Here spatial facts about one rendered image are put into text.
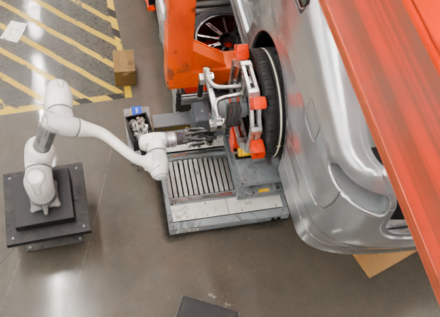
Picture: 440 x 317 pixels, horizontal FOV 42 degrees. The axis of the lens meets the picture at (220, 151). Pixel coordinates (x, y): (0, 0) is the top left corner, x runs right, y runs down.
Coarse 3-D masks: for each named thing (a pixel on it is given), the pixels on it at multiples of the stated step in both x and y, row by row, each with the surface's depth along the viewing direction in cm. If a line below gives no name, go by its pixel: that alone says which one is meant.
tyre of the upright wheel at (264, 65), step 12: (252, 48) 337; (252, 60) 333; (264, 60) 321; (276, 60) 322; (264, 72) 316; (276, 72) 317; (264, 84) 315; (276, 84) 314; (276, 96) 314; (276, 108) 315; (276, 120) 316; (276, 132) 320; (264, 144) 329; (276, 144) 326; (276, 156) 344
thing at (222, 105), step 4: (224, 100) 336; (228, 100) 336; (232, 100) 336; (236, 100) 337; (240, 100) 337; (220, 104) 335; (224, 104) 336; (228, 104) 335; (240, 104) 336; (244, 104) 337; (220, 108) 335; (224, 108) 335; (244, 108) 337; (248, 108) 339; (220, 112) 336; (224, 112) 336; (244, 112) 338; (248, 112) 341; (224, 116) 338; (240, 116) 341; (244, 116) 342
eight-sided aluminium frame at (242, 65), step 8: (232, 64) 346; (240, 64) 326; (248, 64) 326; (232, 72) 352; (240, 72) 354; (232, 80) 359; (248, 80) 320; (256, 80) 320; (248, 88) 316; (256, 88) 317; (248, 96) 316; (256, 96) 316; (248, 104) 320; (256, 112) 322; (240, 120) 366; (240, 128) 367; (256, 128) 320; (248, 136) 329; (256, 136) 329; (240, 144) 353; (248, 144) 332; (248, 152) 338
